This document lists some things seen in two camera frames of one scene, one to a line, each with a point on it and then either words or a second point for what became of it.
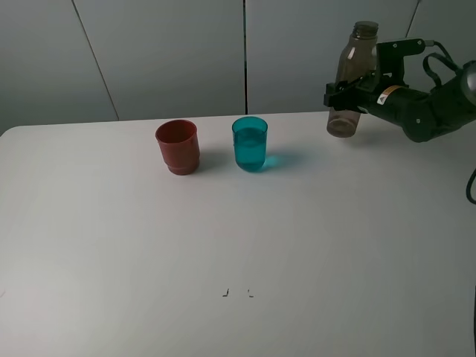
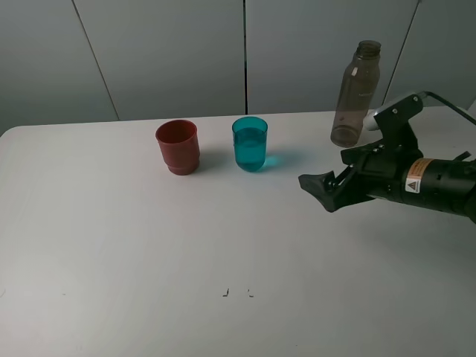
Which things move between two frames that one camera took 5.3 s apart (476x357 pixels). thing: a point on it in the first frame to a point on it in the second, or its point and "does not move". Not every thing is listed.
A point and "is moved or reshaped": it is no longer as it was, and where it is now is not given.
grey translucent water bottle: [358, 59] is moved or reshaped
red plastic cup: [178, 143] does not move
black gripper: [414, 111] to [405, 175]
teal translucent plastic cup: [250, 142] does not move
